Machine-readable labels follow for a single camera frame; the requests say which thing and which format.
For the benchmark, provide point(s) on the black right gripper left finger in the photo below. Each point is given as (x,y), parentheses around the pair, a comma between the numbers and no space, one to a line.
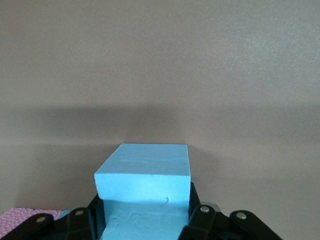
(77,225)

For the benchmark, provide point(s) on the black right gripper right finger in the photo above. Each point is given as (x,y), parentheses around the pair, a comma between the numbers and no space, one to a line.
(205,225)

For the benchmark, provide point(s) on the blue foam cube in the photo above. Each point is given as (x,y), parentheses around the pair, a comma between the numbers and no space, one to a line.
(63,215)
(142,170)

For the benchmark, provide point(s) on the pink foam cube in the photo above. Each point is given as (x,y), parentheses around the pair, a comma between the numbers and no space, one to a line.
(20,215)

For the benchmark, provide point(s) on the brown table mat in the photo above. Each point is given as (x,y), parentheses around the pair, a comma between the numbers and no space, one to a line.
(160,62)

